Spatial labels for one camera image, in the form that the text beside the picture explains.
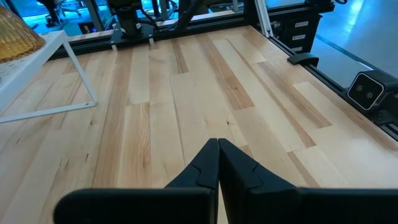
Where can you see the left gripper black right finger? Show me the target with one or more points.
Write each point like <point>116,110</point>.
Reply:
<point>239,186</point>

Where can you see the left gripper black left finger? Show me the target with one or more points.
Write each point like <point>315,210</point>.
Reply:
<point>203,174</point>

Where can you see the amber glass candle holder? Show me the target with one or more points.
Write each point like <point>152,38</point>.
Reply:
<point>15,37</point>

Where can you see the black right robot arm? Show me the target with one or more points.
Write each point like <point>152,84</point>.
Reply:
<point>129,20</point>

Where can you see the black table edge clip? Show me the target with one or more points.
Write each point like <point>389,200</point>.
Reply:
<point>303,59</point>

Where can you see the black drawer cabinet white labels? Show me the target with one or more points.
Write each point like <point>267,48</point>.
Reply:
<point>289,37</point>

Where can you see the white perforated metal shelf riser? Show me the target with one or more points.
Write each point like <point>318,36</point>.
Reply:
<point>18,71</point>

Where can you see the black office chair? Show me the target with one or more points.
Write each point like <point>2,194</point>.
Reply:
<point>51,17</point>

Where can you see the silver aluminium post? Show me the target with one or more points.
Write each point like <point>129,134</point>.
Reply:
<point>264,18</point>

